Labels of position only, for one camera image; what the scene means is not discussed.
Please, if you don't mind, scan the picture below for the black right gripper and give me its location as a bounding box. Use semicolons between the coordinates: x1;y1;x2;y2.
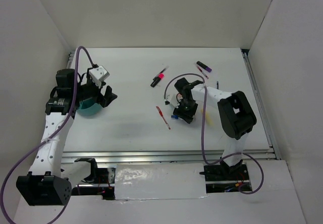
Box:
173;97;198;124

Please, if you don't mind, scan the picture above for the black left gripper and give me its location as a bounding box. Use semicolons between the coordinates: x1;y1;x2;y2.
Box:
73;68;118;107

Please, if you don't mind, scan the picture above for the pink black highlighter marker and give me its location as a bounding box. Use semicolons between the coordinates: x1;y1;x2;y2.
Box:
150;73;164;88

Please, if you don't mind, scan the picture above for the red clear pen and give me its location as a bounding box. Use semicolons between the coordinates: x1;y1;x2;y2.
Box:
196;66;209;79

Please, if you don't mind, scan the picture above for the purple black highlighter marker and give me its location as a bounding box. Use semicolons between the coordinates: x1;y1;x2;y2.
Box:
196;61;212;73

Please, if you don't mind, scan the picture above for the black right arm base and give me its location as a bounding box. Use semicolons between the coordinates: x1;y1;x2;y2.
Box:
199;160;249;182

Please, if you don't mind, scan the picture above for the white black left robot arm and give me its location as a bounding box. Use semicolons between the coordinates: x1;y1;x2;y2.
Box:
16;66;117;206

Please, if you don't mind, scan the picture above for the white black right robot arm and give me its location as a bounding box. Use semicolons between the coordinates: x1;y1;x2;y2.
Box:
173;78;257;180

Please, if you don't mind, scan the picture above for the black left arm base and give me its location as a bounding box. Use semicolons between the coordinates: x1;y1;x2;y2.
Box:
74;158;116;186

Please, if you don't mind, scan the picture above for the yellow highlighter marker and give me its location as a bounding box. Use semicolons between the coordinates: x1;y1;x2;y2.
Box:
205;111;214;127

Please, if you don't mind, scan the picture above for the teal round desk organizer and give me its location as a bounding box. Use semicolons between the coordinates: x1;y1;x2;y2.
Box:
76;99;102;117

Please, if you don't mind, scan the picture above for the black thin pen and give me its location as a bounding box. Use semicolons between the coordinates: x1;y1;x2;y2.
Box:
153;66;169;80

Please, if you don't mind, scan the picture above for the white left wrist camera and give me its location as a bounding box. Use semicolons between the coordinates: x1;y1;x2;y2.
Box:
88;66;110;88

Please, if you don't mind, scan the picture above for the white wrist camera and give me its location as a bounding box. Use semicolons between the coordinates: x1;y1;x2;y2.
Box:
88;66;110;88
164;93;183;108

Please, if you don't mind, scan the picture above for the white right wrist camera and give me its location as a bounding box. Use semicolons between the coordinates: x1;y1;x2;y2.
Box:
164;93;183;108

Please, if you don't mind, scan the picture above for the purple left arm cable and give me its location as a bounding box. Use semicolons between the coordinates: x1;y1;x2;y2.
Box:
0;46;100;222

